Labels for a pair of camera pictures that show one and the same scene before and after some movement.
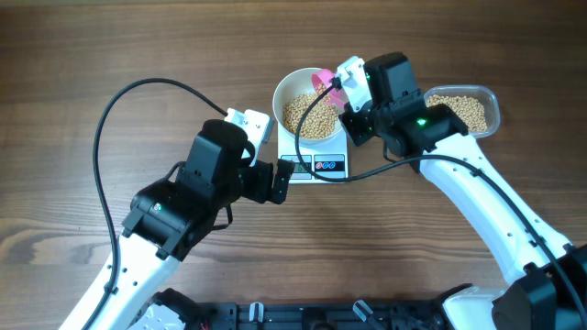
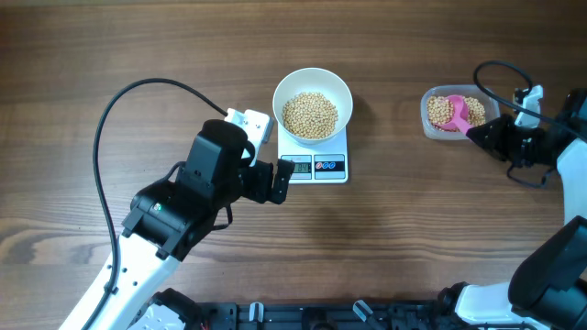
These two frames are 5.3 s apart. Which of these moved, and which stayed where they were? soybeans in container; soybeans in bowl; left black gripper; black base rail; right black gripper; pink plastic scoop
Moved: right black gripper; pink plastic scoop
Stayed: soybeans in bowl; black base rail; soybeans in container; left black gripper
